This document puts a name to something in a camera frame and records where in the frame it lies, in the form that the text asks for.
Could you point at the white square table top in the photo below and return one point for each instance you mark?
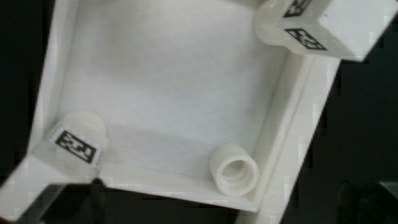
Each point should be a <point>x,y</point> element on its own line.
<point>208,98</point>

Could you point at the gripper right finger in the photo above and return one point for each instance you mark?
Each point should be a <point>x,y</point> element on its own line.
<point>368,203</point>

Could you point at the white table leg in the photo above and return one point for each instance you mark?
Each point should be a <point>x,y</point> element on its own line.
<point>325,27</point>
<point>74,144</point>

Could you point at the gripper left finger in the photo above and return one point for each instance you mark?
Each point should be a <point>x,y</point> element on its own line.
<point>69,203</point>

